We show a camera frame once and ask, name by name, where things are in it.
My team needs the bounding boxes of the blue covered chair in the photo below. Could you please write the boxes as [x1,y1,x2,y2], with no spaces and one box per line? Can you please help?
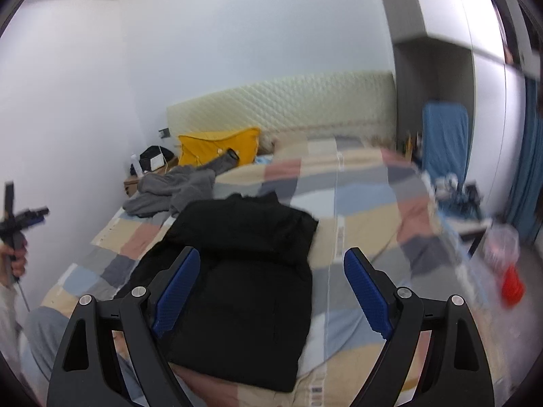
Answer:
[422,102,468,187]

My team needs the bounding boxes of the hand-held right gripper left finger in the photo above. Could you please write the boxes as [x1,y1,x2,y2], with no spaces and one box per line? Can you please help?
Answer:
[48,246,201,407]

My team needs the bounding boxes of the person's left forearm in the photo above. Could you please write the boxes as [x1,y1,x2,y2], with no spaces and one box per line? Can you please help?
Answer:
[0,282,23,350]

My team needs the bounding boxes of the checkered pastel quilt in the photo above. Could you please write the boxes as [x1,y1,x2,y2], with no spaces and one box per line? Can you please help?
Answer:
[40,133,488,407]

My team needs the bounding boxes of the wooden nightstand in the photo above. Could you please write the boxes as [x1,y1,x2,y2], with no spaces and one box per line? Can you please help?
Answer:
[124,174,145,196]

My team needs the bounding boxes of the black bag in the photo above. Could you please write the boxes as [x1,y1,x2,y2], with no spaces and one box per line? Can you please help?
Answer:
[139,145,175,172]

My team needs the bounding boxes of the cream quilted headboard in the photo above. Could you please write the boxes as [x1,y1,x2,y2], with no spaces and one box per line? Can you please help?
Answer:
[166,71,397,153]

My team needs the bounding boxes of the grey hoodie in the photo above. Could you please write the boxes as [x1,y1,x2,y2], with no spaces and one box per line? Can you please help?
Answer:
[123,148,240,218]

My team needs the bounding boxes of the small bottles group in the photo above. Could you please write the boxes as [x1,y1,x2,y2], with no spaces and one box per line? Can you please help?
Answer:
[403,131,425,154]

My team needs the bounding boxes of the blue curtain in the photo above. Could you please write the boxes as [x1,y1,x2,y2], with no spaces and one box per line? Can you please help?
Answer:
[507,80,543,242]

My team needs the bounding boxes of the white side table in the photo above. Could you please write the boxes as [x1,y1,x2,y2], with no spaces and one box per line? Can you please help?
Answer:
[441,216,493,257]

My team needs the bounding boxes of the clear plastic bag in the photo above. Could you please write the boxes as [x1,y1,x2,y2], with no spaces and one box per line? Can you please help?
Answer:
[484,225,520,264]

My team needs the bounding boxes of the person's left hand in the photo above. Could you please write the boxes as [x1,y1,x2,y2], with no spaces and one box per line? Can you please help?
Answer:
[0,237,29,284]

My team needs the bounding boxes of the person's legs in jeans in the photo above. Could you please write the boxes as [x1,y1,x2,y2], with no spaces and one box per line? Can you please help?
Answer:
[23,307,141,407]

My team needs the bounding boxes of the black puffer jacket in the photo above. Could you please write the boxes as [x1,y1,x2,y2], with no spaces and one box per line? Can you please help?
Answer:
[114,192,320,393]

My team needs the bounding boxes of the grey and white wardrobe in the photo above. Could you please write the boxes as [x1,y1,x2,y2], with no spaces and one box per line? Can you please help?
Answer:
[371,0,529,230]

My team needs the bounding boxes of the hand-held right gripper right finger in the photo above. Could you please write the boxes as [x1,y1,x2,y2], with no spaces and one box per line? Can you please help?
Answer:
[343,247,495,407]

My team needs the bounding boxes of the red plastic object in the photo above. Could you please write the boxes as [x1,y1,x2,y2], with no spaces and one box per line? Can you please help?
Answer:
[501,263,525,306]

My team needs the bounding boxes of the yellow pillow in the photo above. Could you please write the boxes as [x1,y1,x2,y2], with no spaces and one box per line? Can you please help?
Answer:
[177,127,261,167]

